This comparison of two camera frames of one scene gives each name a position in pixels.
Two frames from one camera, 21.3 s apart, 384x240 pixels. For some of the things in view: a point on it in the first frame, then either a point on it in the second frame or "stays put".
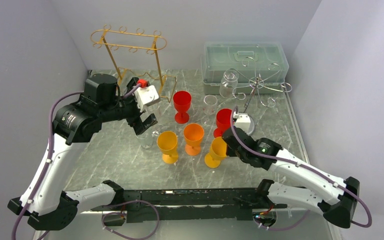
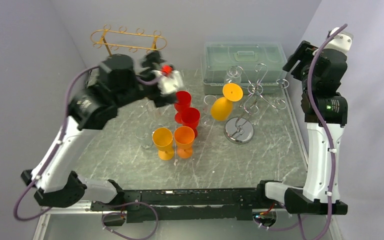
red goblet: (223, 118) -> (190, 117)
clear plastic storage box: (262, 66) stays put
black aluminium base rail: (223, 204) stays put
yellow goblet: (218, 150) -> (222, 107)
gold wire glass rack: (135, 50) stays put
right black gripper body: (234, 152) -> (304, 73)
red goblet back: (182, 101) stays put
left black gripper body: (128, 108) -> (152, 90)
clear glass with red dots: (209, 107) stays put
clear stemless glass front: (146, 138) stays put
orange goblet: (193, 133) -> (184, 137)
